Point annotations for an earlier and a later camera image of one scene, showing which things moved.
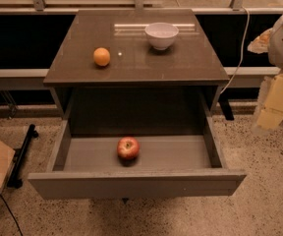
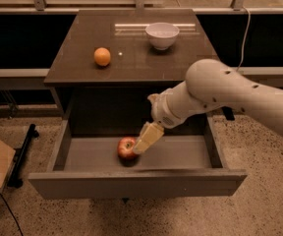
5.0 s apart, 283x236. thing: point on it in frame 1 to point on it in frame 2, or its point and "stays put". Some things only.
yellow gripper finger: [281, 97] to [148, 135]
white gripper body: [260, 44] to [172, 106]
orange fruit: [101, 56] stays put
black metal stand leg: [19, 157] stays put
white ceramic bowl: [161, 34] stays put
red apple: [128, 147] stays put
